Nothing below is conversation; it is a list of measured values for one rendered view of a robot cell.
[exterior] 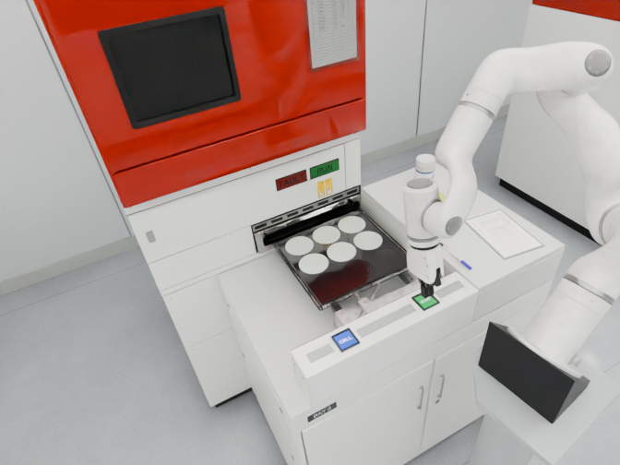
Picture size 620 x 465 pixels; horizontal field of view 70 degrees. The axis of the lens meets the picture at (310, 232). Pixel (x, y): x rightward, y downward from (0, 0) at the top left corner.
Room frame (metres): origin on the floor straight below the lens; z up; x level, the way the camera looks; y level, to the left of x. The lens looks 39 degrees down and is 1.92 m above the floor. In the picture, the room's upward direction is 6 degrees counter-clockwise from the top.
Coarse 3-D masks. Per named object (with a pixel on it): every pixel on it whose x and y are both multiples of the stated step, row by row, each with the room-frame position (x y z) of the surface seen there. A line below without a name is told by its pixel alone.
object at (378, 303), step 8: (416, 280) 0.97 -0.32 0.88; (400, 288) 0.95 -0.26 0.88; (408, 288) 0.94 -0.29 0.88; (416, 288) 0.94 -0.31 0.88; (384, 296) 0.92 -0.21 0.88; (392, 296) 0.92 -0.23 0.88; (400, 296) 0.91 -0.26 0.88; (376, 304) 0.89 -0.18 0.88; (384, 304) 0.89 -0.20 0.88; (352, 312) 0.87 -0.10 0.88; (360, 312) 0.87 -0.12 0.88; (336, 320) 0.85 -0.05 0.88
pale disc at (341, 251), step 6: (330, 246) 1.16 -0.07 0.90; (336, 246) 1.15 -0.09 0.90; (342, 246) 1.15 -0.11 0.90; (348, 246) 1.15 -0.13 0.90; (330, 252) 1.13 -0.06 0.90; (336, 252) 1.12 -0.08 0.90; (342, 252) 1.12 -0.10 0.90; (348, 252) 1.12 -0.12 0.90; (354, 252) 1.11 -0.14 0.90; (336, 258) 1.09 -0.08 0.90; (342, 258) 1.09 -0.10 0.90; (348, 258) 1.09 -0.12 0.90
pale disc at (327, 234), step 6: (318, 228) 1.27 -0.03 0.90; (324, 228) 1.26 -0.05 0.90; (330, 228) 1.26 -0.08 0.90; (336, 228) 1.25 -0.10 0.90; (318, 234) 1.23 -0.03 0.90; (324, 234) 1.23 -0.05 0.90; (330, 234) 1.22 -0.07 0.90; (336, 234) 1.22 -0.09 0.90; (318, 240) 1.20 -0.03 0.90; (324, 240) 1.19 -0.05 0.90; (330, 240) 1.19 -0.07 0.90; (336, 240) 1.19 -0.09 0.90
